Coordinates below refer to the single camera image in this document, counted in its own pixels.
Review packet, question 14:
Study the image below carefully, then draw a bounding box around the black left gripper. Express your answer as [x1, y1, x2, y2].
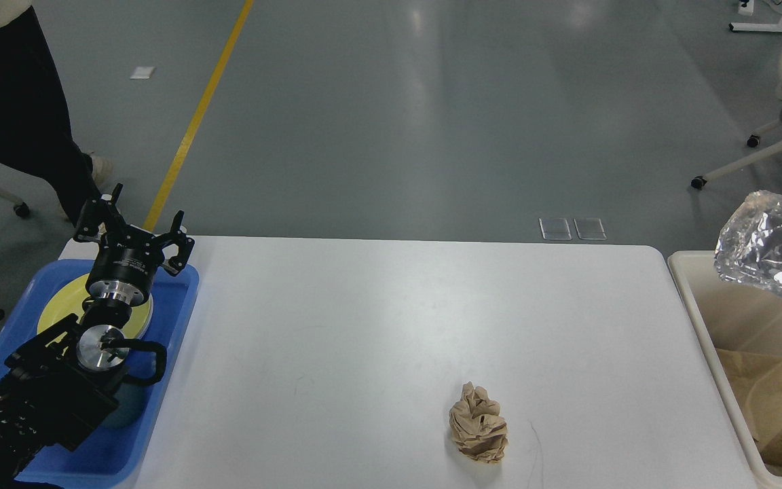
[73, 183, 195, 307]

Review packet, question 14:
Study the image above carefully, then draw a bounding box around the yellow plastic plate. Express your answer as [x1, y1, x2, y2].
[36, 273, 144, 338]

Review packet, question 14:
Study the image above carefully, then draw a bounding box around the blue plastic tray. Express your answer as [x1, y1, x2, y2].
[0, 259, 200, 488]

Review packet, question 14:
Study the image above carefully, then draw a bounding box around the silver foil bag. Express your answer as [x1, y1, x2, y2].
[714, 191, 782, 298]

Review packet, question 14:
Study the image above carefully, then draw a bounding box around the white plastic bin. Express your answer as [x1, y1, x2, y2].
[668, 251, 782, 488]

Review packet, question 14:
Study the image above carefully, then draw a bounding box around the clear floor plate right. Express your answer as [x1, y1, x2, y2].
[573, 217, 608, 241]

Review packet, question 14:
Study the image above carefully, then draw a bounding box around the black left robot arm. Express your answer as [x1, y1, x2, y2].
[0, 185, 195, 488]

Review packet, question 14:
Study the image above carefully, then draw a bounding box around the crumpled brown paper ball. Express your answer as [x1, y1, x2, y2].
[448, 382, 508, 465]

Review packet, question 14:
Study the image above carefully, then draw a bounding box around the brown paper bag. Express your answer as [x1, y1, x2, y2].
[716, 349, 782, 468]

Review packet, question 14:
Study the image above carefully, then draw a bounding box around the clear floor plate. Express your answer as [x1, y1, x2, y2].
[539, 217, 573, 241]
[573, 217, 608, 241]

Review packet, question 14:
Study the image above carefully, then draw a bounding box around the clear floor plate left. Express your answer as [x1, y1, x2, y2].
[539, 217, 573, 241]

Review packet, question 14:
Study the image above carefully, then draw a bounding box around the pale green plate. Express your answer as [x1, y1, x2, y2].
[134, 296, 154, 338]

